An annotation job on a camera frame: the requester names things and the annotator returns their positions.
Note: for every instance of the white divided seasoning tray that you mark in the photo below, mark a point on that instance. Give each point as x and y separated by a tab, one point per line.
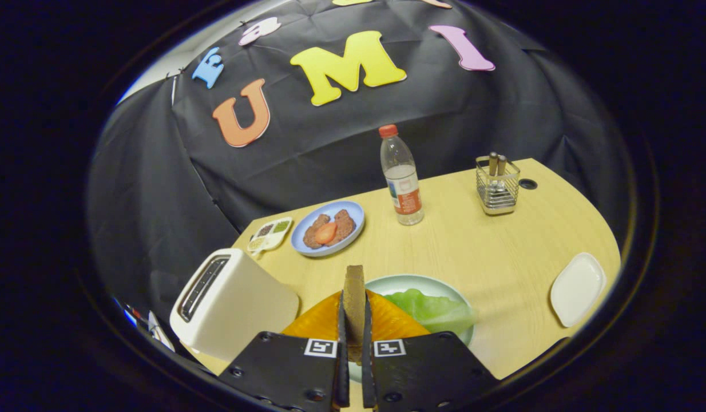
270	236

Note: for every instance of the red tomato slice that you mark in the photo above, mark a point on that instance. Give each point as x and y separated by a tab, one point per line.
325	233

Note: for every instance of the pale green plate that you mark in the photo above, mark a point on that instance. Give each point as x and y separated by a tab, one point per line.
399	283

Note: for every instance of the small white rectangular dish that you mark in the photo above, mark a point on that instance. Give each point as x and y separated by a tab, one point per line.
579	289

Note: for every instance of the white toaster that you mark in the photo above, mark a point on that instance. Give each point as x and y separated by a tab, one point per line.
244	309

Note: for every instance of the clear red-capped water bottle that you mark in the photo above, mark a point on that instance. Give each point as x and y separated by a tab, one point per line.
403	183

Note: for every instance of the blue plate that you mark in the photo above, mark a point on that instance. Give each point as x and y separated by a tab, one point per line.
356	214

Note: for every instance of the green lettuce leaf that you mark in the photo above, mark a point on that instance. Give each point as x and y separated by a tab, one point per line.
433	312

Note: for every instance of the white printed object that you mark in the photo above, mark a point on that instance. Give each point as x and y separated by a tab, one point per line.
158	332

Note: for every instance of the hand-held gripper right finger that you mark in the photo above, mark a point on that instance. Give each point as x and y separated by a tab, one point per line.
427	375

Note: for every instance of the brown meat patty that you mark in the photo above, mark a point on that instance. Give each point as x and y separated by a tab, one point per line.
346	224
312	236

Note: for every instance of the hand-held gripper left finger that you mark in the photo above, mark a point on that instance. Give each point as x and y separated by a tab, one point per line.
290	372

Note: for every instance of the brown bread slice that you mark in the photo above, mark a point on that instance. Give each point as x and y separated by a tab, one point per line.
354	303

